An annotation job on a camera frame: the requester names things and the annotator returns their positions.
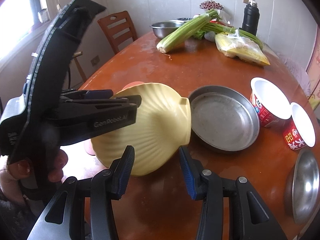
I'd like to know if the lower wall outlet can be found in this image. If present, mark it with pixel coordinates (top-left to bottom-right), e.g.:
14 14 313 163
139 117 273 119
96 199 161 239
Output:
91 55 100 67

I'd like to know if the person's left hand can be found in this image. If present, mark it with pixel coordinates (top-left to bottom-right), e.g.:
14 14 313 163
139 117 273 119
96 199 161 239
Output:
1 150 68 206

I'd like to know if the curved armrest wooden chair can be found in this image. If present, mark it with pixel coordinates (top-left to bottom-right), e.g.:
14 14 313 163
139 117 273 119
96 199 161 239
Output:
72 51 87 82

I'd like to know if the red noodle cup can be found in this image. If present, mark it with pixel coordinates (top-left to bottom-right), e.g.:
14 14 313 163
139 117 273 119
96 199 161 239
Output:
250 77 291 127
283 102 316 151

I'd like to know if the large steel bowl far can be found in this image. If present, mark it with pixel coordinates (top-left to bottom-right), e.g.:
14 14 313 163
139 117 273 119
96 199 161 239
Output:
151 20 185 39

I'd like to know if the round metal pan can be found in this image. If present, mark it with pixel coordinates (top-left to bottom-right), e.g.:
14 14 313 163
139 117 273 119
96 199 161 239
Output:
189 85 260 153

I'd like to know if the brown slatted wooden chair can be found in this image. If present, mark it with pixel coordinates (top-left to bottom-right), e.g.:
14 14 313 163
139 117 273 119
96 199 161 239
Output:
97 10 138 54

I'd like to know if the small stainless steel bowl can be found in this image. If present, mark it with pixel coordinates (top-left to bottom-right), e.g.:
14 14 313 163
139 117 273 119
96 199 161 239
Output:
284 149 319 224

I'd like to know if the black thermos bottle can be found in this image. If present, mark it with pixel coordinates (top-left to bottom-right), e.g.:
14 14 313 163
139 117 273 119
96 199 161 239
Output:
241 0 260 35

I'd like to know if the purple cloth on chair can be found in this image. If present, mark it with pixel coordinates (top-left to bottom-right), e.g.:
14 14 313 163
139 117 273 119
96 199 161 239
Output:
276 53 311 97

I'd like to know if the red bean bag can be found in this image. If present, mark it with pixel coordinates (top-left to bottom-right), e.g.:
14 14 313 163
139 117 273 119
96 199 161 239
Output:
199 0 224 10

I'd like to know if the white foam-netted fruit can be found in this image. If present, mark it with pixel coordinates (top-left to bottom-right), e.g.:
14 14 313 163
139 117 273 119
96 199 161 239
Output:
204 31 215 42

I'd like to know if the yellow noodles plastic bag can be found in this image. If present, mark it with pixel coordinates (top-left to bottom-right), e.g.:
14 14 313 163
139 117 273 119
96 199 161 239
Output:
215 33 270 66

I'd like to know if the large celery bunch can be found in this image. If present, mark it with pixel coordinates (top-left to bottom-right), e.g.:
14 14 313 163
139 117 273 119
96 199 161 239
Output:
156 9 219 54

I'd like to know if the pink hello kitty door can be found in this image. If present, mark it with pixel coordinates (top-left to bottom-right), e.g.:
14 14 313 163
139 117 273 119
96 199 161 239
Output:
307 27 320 110

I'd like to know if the yellow shell-shaped plate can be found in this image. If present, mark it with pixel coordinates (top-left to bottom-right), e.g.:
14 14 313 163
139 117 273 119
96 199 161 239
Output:
91 83 191 176

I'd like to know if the patterned plate with food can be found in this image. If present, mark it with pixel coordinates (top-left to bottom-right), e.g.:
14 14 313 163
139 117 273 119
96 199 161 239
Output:
177 17 192 22

